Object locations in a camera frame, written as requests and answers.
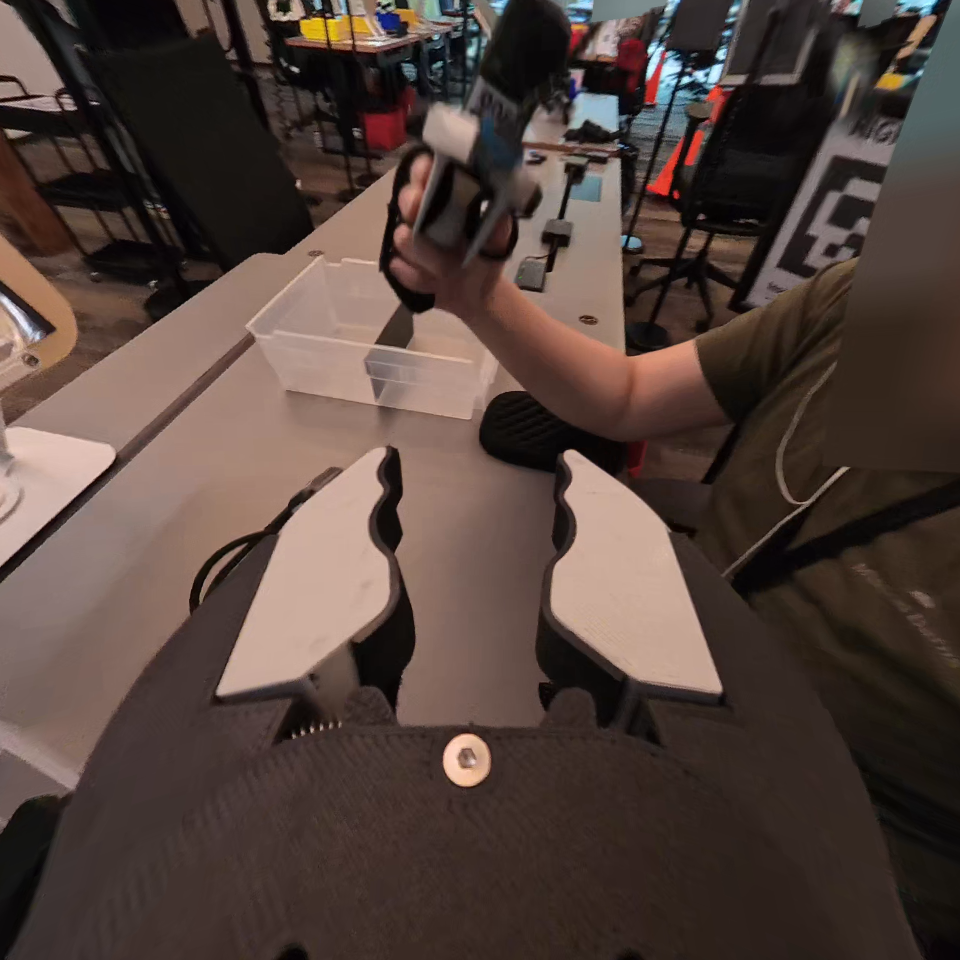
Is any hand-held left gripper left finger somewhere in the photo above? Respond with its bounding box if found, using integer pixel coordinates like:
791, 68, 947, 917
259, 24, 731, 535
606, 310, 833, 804
214, 446, 416, 702

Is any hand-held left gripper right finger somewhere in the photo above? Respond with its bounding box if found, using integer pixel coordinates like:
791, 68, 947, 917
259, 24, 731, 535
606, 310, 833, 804
537, 448, 725, 705

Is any black hdmi cable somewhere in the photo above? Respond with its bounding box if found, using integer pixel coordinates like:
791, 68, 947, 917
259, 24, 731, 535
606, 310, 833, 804
187, 465, 346, 612

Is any clear plastic bin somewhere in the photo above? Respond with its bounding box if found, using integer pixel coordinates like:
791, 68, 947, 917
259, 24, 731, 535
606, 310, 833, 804
246, 255, 500, 421

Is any person's right forearm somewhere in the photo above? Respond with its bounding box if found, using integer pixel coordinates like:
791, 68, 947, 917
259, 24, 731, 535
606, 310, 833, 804
450, 273, 732, 444

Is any person's right hand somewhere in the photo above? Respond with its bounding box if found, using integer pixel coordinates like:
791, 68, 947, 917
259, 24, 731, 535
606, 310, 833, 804
390, 157, 520, 318

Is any red box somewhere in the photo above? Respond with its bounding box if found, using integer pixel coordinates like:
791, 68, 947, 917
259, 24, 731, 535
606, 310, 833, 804
363, 86, 417, 151

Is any black textured pad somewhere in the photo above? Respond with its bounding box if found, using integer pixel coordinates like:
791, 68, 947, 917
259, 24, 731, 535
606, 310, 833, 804
480, 390, 630, 475

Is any orange traffic cone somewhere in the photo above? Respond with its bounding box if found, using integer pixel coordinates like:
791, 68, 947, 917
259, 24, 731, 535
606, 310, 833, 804
645, 48, 725, 198

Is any black office chair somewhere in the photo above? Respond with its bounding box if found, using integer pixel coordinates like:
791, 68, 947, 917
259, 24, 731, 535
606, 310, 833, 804
626, 82, 785, 354

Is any black partition panel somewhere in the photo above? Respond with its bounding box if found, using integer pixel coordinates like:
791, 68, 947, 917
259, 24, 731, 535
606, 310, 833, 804
82, 33, 316, 273

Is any black white marker board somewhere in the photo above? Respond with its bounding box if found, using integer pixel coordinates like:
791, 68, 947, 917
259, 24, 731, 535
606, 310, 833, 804
731, 112, 901, 310

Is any black shoulder strap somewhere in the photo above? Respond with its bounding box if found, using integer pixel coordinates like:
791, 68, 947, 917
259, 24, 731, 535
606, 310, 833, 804
731, 480, 960, 597

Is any black wire cart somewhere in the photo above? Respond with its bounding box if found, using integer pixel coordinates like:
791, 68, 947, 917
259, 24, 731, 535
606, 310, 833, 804
0, 75, 189, 290

